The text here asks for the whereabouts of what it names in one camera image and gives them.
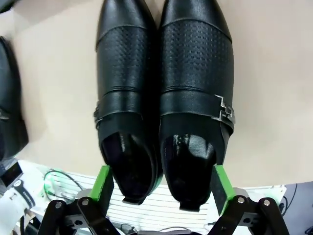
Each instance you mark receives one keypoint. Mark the white slatted panel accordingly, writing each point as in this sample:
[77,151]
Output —
[151,205]

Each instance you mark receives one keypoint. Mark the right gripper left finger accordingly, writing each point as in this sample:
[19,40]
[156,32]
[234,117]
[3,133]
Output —
[100,186]

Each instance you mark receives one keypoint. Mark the black buckle leather shoe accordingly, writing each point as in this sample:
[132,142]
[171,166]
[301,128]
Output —
[122,61]
[195,61]

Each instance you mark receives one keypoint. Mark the black thick-soled leather shoe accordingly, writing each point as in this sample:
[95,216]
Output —
[9,98]

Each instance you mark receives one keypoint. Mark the black box device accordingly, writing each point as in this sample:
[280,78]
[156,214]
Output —
[12,173]

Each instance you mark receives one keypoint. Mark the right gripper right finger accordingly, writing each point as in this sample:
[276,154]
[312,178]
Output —
[223,188]

